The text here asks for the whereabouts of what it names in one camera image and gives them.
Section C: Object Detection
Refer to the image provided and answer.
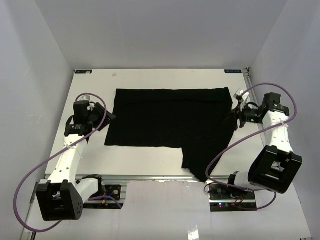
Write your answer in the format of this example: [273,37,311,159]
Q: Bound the black t-shirt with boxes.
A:
[105,87,235,182]

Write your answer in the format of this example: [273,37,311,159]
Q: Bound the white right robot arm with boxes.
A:
[227,90,303,194]

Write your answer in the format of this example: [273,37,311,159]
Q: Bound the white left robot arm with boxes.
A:
[36,95,115,222]

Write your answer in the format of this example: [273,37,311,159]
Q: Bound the right black table label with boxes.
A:
[224,69,242,74]

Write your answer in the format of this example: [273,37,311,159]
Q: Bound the black table label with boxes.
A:
[224,69,242,74]
[74,69,93,74]

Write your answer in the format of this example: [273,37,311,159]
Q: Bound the left black table label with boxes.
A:
[74,69,93,74]

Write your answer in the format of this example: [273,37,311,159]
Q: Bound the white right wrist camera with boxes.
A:
[233,89,250,103]

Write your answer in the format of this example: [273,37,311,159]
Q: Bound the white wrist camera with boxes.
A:
[233,89,250,103]
[76,94,95,111]

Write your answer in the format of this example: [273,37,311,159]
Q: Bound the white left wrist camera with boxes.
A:
[76,94,95,111]

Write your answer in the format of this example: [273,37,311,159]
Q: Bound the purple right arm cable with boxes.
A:
[204,82,298,210]

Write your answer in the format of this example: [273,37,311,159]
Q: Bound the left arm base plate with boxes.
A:
[89,184,123,210]

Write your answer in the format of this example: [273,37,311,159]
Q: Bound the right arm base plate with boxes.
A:
[205,183,257,213]

